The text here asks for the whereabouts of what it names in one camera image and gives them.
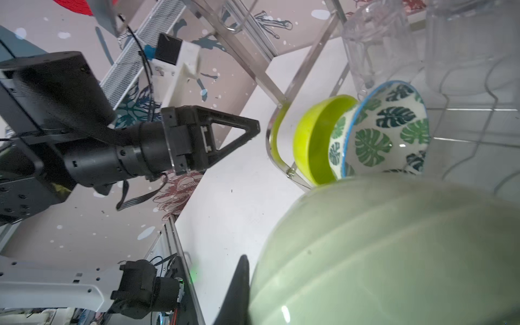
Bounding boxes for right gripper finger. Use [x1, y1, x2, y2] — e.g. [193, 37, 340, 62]
[214, 255, 250, 325]

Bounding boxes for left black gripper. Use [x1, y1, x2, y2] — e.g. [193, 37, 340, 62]
[161, 106, 261, 175]

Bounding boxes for lime green bowl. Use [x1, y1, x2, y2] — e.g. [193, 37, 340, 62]
[292, 95, 358, 186]

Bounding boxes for pale green bowl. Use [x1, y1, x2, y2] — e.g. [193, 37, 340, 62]
[249, 174, 519, 324]

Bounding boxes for leaf pattern bowl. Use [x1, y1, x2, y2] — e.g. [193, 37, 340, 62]
[328, 81, 431, 180]

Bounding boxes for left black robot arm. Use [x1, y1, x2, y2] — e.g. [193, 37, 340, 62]
[1, 51, 260, 319]

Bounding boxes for steel two-tier dish rack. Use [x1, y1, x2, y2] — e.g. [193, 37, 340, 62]
[180, 0, 520, 196]

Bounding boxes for clear glass tumbler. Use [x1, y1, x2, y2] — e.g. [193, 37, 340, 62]
[425, 1, 519, 96]
[342, 1, 422, 99]

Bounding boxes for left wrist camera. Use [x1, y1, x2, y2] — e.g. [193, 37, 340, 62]
[150, 33, 201, 108]

